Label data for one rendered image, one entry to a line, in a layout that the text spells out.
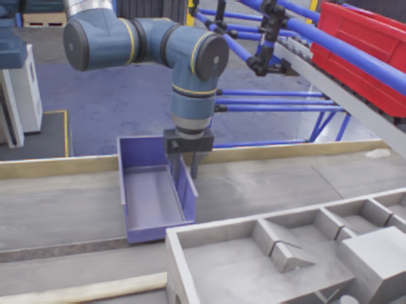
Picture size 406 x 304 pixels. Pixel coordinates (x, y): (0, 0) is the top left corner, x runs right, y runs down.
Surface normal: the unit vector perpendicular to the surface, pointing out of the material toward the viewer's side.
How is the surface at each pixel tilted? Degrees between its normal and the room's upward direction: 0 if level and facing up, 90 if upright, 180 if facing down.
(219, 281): 10
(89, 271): 0
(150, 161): 88
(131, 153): 88
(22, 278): 0
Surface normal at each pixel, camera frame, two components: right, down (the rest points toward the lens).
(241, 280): 0.07, -0.91
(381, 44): -0.95, 0.09
